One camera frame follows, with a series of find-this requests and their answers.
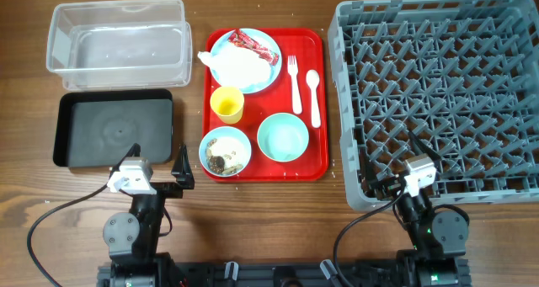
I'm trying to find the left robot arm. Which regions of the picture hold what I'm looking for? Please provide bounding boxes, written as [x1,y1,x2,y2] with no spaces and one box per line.
[96,144,195,287]

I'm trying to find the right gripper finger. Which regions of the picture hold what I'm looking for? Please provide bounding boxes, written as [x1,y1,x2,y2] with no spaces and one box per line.
[360,147,376,182]
[408,131,441,161]

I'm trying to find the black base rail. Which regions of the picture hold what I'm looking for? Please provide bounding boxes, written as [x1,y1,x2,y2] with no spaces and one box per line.
[96,259,472,287]

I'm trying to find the light blue plate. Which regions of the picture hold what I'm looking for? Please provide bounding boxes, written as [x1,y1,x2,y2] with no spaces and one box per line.
[210,28,283,94]

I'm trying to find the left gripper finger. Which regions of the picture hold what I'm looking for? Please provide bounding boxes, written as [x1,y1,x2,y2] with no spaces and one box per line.
[171,144,193,183]
[110,143,141,173]

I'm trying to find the yellow plastic cup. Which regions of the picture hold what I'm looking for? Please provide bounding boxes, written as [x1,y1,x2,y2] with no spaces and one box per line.
[210,87,245,125]

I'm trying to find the green bowl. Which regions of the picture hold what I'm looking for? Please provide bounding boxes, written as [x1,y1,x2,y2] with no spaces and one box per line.
[257,113,310,162]

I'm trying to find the red snack wrapper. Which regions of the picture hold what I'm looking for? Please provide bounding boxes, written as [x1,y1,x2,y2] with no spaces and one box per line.
[227,29,280,66]

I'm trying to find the red serving tray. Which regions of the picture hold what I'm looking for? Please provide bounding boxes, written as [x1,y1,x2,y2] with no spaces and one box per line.
[208,28,329,183]

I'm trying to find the white napkin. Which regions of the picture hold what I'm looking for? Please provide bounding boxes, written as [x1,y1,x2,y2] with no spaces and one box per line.
[197,43,271,89]

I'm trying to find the clear plastic bin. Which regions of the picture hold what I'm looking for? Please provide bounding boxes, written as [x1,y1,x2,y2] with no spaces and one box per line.
[45,0,193,91]

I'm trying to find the white plastic spoon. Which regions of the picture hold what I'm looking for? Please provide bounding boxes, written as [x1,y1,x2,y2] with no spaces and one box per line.
[306,70,321,128]

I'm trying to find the white plastic fork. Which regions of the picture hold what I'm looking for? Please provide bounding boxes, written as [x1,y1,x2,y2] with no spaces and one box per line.
[287,56,302,114]

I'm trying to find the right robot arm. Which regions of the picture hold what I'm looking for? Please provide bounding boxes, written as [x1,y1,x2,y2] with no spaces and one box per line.
[355,132,472,287]

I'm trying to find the grey dishwasher rack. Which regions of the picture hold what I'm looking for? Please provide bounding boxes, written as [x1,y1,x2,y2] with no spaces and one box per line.
[328,0,538,211]

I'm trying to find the food scraps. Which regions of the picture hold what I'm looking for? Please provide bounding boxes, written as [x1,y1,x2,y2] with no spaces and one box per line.
[205,136,245,176]

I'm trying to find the light blue bowl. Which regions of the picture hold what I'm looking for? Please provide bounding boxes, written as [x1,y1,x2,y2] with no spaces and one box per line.
[199,126,252,178]

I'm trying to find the black waste tray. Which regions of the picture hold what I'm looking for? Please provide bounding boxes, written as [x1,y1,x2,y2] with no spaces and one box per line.
[52,89,174,167]

